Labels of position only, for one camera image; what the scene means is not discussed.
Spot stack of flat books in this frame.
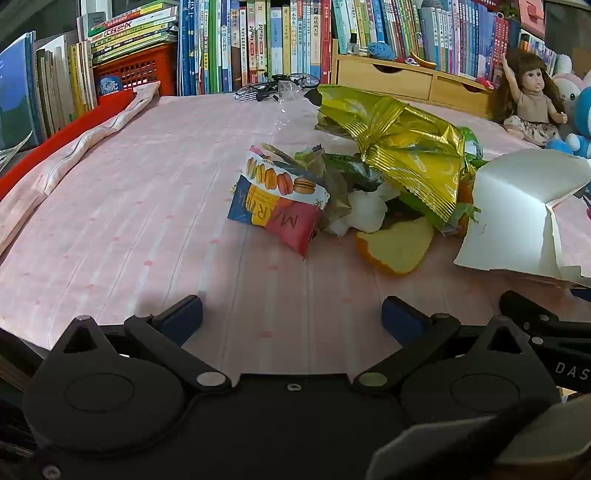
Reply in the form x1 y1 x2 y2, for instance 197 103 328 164
87 0 180 65

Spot small orange peel piece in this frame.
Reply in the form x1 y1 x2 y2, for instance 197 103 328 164
455 178 477 238

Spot red plastic crate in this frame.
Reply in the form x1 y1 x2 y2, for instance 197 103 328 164
92 44 178 97

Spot torn white cardboard box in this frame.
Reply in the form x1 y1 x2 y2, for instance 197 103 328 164
453 148 591 289

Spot long-haired doll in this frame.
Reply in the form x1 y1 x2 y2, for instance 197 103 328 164
489 50 570 147

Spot orange fruit peel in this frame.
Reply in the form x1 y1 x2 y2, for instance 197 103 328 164
355 216 435 278

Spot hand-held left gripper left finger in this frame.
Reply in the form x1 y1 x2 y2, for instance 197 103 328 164
48 294 232 393

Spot wooden drawer organizer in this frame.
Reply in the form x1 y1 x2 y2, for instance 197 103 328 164
331 39 497 118

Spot white crumpled tissue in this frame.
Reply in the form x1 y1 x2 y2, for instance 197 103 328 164
330 189 389 237

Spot white pink plush toy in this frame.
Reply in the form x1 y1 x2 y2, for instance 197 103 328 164
551 54 589 90

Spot row of upright books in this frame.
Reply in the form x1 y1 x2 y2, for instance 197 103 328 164
178 0 555 95

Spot leaning thin paperbacks group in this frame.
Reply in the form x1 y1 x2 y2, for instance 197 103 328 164
0 31 99 155

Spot black eyeglasses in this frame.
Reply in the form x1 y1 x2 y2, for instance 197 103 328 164
233 73 320 103

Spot macaron print snack packet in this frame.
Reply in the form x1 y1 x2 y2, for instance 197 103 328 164
228 147 331 263

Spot large blue plush cat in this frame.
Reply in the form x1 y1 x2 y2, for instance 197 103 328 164
545 85 591 160

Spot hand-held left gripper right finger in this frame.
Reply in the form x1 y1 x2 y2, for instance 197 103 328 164
353 296 536 393

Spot gold snack bag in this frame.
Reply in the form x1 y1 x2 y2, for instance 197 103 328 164
314 84 466 230

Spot green brown snack wrapper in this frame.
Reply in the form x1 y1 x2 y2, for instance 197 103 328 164
295 144 384 232

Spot clear plastic wrapper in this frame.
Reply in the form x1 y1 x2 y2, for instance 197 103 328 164
274 79 302 105

